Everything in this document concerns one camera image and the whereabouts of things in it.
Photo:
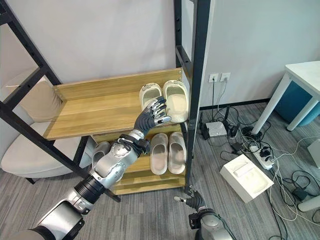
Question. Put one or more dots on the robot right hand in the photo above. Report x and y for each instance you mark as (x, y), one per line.
(196, 200)

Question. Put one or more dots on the white cylindrical base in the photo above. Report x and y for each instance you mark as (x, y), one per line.
(310, 203)

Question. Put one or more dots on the white wall socket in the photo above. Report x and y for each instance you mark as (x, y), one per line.
(214, 77)
(225, 76)

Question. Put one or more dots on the grey-beige slipper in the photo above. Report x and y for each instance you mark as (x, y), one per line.
(98, 152)
(177, 152)
(159, 155)

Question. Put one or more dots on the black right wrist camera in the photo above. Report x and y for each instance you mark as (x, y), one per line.
(193, 220)

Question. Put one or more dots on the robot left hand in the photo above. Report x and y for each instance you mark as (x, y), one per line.
(145, 120)

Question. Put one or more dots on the white power strip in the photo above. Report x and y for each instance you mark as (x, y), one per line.
(262, 157)

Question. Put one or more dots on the small black power adapter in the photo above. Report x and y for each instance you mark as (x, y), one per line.
(236, 146)

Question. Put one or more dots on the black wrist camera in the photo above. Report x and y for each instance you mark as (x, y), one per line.
(193, 220)
(143, 146)

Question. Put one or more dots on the beige cushion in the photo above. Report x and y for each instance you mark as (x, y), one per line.
(42, 100)

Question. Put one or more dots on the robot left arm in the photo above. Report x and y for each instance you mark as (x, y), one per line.
(110, 165)

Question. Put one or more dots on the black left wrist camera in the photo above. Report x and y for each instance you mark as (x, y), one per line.
(143, 146)

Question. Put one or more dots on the grey router with antennas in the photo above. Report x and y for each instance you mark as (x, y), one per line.
(215, 128)

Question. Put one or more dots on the cream slipper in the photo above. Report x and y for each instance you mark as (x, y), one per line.
(150, 95)
(176, 100)

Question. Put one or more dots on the black metal rack frame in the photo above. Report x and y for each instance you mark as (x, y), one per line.
(197, 75)

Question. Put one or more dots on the short wooden rack shelf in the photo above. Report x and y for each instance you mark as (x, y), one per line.
(150, 180)

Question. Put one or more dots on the white moulded packaging box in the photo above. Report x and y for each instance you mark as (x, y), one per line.
(246, 177)

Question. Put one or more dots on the white upholstered chair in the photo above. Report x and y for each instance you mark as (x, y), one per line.
(32, 157)

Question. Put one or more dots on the long wooden rack shelf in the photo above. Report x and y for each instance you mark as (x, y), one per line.
(100, 110)

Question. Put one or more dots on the white table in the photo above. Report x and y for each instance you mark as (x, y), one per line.
(302, 72)

